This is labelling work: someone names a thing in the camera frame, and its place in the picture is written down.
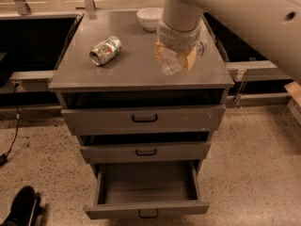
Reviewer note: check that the crushed green soda can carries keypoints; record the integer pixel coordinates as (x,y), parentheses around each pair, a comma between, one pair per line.
(105,50)

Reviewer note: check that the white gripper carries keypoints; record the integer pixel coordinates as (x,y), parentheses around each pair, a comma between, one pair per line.
(177,40)

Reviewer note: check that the black shoe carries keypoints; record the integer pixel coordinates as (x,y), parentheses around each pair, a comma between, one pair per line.
(25,208)

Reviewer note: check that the cardboard box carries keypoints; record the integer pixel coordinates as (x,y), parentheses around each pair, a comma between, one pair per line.
(294,105)

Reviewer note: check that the grey bottom drawer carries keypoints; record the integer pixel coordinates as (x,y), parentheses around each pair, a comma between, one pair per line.
(147,190)

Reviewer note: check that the grey drawer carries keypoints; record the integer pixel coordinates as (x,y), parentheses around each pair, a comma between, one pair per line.
(147,190)
(143,120)
(149,152)

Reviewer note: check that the clear plastic water bottle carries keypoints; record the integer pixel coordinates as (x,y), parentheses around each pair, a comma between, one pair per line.
(175,64)

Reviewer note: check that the grey drawer cabinet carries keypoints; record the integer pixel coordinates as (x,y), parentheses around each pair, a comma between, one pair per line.
(133,78)

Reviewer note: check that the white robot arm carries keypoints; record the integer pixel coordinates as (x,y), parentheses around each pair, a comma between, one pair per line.
(272,27)

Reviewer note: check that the white bowl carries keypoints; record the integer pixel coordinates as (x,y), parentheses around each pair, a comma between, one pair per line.
(149,18)

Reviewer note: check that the grey top drawer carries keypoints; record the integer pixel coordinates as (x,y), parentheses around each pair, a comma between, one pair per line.
(143,120)

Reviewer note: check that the grey middle drawer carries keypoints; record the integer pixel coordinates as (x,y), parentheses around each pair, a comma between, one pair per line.
(149,152)

